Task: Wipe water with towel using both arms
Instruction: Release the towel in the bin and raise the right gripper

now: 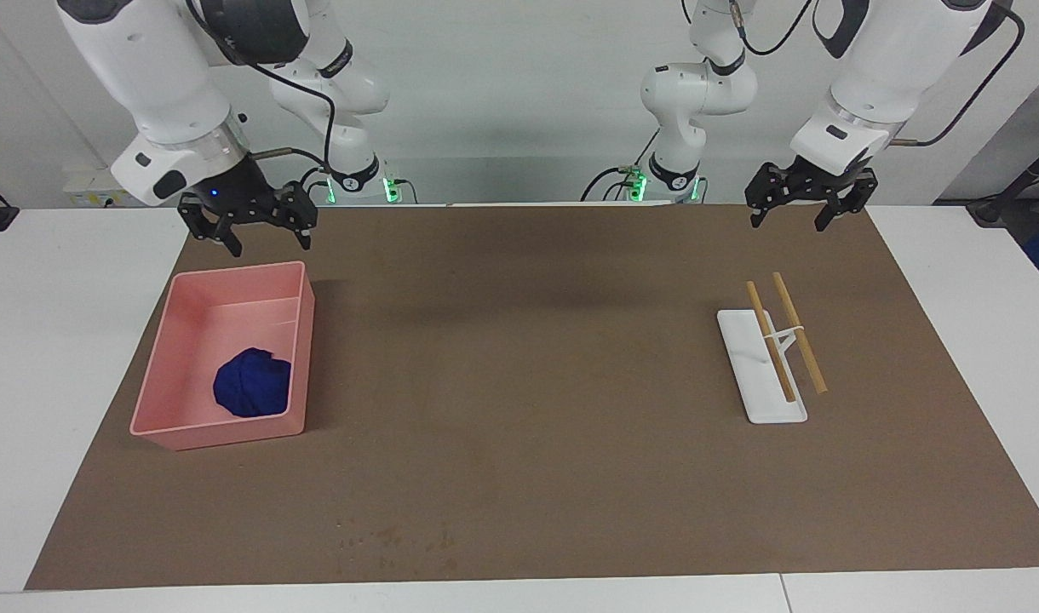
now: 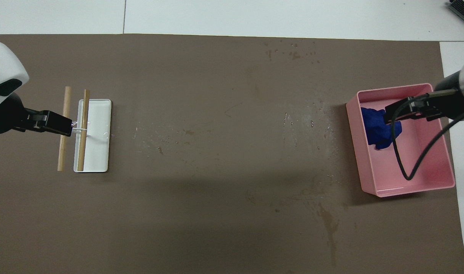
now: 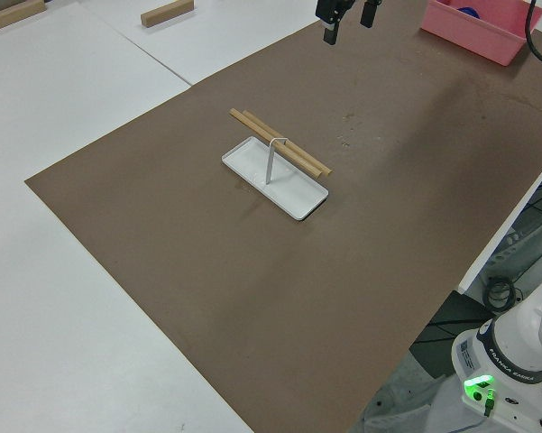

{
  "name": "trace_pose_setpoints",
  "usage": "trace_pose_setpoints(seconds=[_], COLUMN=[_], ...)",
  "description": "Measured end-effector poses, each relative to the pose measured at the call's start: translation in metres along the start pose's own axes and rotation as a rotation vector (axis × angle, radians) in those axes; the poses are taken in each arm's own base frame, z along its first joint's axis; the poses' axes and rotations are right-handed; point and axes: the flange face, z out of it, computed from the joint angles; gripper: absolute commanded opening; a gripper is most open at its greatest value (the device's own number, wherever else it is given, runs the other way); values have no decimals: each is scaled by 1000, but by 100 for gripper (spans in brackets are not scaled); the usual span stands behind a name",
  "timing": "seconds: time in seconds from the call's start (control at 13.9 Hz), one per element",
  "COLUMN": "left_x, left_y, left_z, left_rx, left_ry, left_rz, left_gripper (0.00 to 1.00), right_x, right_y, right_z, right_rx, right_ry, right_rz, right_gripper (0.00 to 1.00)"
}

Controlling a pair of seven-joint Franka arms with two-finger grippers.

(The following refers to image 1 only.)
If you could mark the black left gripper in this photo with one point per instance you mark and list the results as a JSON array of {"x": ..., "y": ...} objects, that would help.
[{"x": 819, "y": 180}]

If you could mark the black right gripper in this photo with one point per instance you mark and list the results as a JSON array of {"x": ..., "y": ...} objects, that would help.
[{"x": 238, "y": 191}]

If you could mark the blue towel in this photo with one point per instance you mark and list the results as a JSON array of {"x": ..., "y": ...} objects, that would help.
[{"x": 251, "y": 385}]

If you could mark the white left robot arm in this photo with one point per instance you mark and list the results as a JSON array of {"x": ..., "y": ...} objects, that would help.
[{"x": 698, "y": 85}]

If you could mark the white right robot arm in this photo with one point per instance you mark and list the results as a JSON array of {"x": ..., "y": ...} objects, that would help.
[{"x": 162, "y": 77}]

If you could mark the white towel rack stand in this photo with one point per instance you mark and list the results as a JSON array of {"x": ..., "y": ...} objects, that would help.
[{"x": 766, "y": 400}]

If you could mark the pink plastic bin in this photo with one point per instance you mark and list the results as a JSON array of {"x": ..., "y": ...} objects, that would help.
[{"x": 196, "y": 340}]

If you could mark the wooden rack rod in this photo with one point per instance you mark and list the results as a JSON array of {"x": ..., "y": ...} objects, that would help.
[
  {"x": 773, "y": 345},
  {"x": 800, "y": 334}
]

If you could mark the black stand leg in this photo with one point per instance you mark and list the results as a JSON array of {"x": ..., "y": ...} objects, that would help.
[{"x": 992, "y": 209}]

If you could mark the brown table mat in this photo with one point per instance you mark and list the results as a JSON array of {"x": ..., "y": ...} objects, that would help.
[{"x": 528, "y": 400}]

